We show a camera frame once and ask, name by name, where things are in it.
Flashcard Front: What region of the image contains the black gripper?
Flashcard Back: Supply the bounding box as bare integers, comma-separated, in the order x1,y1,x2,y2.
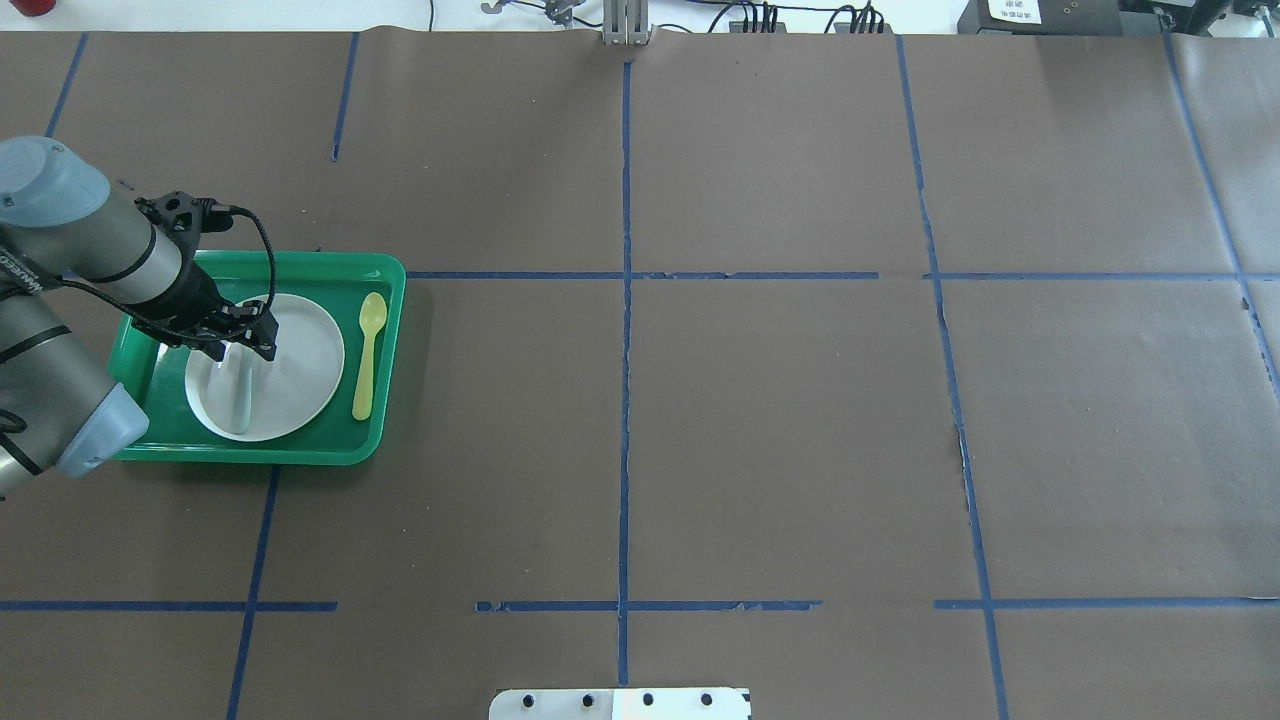
140,263,279,363

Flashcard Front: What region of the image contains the pale grey plastic fork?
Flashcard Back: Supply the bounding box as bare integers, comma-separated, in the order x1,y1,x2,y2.
228,350,259,436

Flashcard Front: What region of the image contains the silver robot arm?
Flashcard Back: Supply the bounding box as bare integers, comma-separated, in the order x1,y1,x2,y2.
1,135,279,495

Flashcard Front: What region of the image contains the white round plate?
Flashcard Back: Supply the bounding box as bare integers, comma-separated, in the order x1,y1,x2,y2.
186,293,346,443

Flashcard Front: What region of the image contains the green plastic tray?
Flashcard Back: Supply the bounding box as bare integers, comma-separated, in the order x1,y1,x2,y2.
108,251,407,466

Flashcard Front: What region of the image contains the yellow plastic spoon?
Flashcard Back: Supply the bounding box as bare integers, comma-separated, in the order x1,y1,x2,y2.
351,292,388,421

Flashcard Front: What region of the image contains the black box with label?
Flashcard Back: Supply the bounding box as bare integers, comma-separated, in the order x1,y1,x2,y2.
956,1,1123,37

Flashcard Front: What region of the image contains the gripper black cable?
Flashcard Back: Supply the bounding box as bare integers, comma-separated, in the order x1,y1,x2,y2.
221,204,279,313

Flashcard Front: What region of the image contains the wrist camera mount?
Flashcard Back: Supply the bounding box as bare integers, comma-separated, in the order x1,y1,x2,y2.
133,191,236,260

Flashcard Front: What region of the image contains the aluminium frame post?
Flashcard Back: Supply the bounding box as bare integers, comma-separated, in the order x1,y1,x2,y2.
600,0,653,46

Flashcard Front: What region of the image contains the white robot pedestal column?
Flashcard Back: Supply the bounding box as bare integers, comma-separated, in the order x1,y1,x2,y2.
488,687,753,719

